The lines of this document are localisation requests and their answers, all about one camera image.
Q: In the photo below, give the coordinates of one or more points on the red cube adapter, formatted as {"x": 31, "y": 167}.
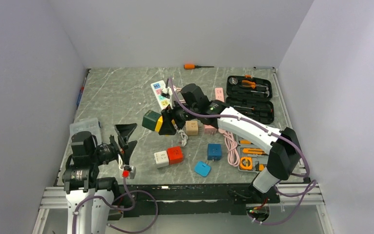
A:
{"x": 175, "y": 155}

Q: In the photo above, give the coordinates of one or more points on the yellow cube adapter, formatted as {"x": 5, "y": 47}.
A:
{"x": 159, "y": 123}

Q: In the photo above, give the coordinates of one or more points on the white power strip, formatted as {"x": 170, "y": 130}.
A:
{"x": 163, "y": 102}

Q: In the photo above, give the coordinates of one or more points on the beige cube adapter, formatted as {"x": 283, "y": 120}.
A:
{"x": 192, "y": 128}

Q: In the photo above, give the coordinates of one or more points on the grey tool tray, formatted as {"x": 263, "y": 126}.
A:
{"x": 252, "y": 158}

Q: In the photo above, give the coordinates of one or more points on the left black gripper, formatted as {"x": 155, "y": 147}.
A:
{"x": 124, "y": 131}

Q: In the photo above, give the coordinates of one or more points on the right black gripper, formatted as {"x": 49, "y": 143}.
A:
{"x": 167, "y": 127}

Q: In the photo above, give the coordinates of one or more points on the orange tape measure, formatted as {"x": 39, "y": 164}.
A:
{"x": 246, "y": 163}

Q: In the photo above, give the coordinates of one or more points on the blue red pen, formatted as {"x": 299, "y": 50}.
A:
{"x": 80, "y": 93}

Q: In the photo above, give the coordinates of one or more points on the dark blue cube adapter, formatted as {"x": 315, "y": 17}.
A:
{"x": 214, "y": 151}

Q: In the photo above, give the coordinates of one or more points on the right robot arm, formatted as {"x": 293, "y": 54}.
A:
{"x": 282, "y": 146}

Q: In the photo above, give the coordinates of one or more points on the clear plastic screw box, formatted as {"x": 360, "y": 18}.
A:
{"x": 92, "y": 125}

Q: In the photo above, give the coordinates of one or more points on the orange handled screwdriver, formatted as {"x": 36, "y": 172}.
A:
{"x": 194, "y": 66}

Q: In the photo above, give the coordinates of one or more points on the pink cube adapter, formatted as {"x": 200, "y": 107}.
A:
{"x": 209, "y": 130}

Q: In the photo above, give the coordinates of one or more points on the white cube adapter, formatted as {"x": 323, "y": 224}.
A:
{"x": 161, "y": 159}

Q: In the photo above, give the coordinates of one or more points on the black tool case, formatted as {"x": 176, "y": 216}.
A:
{"x": 253, "y": 103}

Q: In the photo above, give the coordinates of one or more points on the orange pliers in case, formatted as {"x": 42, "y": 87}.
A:
{"x": 248, "y": 84}

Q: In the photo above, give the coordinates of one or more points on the light blue cube adapter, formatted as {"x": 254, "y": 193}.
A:
{"x": 202, "y": 169}

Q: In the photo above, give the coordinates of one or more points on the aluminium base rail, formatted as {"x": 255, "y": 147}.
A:
{"x": 54, "y": 197}

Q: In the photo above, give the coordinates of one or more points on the green cube adapter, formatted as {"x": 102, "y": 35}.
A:
{"x": 150, "y": 120}

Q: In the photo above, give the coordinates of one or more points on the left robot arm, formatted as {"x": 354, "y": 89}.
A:
{"x": 90, "y": 198}

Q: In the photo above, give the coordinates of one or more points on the orange utility knife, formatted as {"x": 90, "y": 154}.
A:
{"x": 254, "y": 151}

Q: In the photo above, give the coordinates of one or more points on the pink power strip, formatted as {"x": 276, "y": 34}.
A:
{"x": 219, "y": 94}

